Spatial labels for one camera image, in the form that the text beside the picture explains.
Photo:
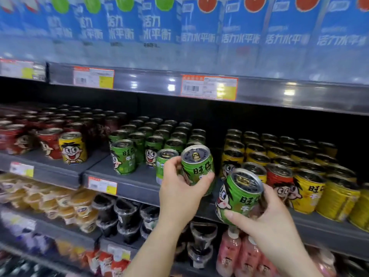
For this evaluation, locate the person's right hand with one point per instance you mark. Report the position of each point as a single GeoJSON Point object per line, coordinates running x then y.
{"type": "Point", "coordinates": [276, 227]}

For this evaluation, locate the person's left hand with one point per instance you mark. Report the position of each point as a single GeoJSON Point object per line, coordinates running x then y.
{"type": "Point", "coordinates": [176, 201]}

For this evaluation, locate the rows of yellow cans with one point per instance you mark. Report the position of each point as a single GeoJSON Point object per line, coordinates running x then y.
{"type": "Point", "coordinates": [337, 199]}

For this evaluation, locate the rows of green cans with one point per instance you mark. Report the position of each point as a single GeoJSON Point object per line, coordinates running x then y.
{"type": "Point", "coordinates": [124, 158]}

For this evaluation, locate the grey metal shelf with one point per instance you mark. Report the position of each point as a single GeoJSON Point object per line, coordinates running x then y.
{"type": "Point", "coordinates": [150, 83]}
{"type": "Point", "coordinates": [72, 235]}
{"type": "Point", "coordinates": [52, 170]}

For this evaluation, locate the rows of red cans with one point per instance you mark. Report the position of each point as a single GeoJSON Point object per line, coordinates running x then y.
{"type": "Point", "coordinates": [49, 141]}

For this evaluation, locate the row of pink drink bottles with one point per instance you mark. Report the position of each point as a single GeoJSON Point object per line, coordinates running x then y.
{"type": "Point", "coordinates": [248, 253]}

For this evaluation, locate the group of black jelly cups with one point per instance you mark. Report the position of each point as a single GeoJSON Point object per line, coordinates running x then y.
{"type": "Point", "coordinates": [126, 213]}

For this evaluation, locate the orange yellow price tag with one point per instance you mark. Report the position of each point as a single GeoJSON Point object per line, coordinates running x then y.
{"type": "Point", "coordinates": [93, 77]}
{"type": "Point", "coordinates": [15, 69]}
{"type": "Point", "coordinates": [102, 185]}
{"type": "Point", "coordinates": [209, 87]}
{"type": "Point", "coordinates": [21, 169]}

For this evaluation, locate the group of yellow jelly cups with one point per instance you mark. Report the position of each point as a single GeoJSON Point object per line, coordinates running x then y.
{"type": "Point", "coordinates": [80, 201]}

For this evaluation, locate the row of blue label bottles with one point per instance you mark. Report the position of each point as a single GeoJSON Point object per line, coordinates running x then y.
{"type": "Point", "coordinates": [161, 25]}

